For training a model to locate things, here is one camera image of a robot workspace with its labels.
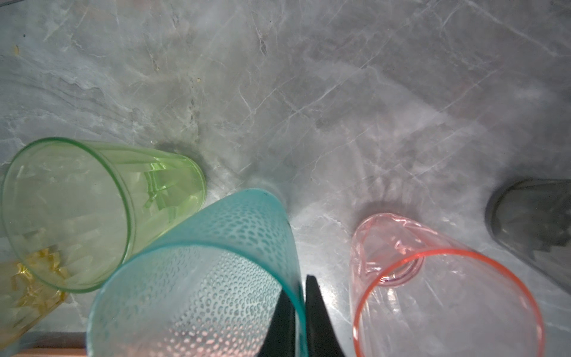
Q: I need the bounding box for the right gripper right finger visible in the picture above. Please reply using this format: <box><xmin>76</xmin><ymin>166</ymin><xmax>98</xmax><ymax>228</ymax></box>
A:
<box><xmin>306</xmin><ymin>275</ymin><xmax>345</xmax><ymax>357</ymax></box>

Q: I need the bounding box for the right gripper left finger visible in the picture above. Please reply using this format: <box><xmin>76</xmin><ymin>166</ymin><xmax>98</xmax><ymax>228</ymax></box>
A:
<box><xmin>258</xmin><ymin>290</ymin><xmax>297</xmax><ymax>357</ymax></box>

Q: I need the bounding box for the teal tall glass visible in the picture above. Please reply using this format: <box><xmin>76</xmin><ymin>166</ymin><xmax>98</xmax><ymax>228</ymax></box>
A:
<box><xmin>86</xmin><ymin>188</ymin><xmax>307</xmax><ymax>356</ymax></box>

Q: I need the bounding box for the pink plastic tray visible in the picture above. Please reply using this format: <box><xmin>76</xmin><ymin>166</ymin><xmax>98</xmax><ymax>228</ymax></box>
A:
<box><xmin>13</xmin><ymin>348</ymin><xmax>87</xmax><ymax>357</ymax></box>

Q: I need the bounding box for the grey smoke tall glass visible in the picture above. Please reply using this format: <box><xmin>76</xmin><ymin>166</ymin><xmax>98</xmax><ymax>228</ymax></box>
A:
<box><xmin>484</xmin><ymin>178</ymin><xmax>570</xmax><ymax>293</ymax></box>

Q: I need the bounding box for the short amber glass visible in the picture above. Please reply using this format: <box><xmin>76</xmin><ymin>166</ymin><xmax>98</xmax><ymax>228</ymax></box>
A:
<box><xmin>1</xmin><ymin>260</ymin><xmax>67</xmax><ymax>349</ymax></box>

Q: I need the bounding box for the short pink glass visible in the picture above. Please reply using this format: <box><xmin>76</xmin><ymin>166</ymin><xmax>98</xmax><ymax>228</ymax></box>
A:
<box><xmin>349</xmin><ymin>213</ymin><xmax>545</xmax><ymax>356</ymax></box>

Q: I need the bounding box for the short green glass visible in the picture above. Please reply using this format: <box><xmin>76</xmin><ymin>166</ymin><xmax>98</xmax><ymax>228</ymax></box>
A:
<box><xmin>1</xmin><ymin>137</ymin><xmax>207</xmax><ymax>293</ymax></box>

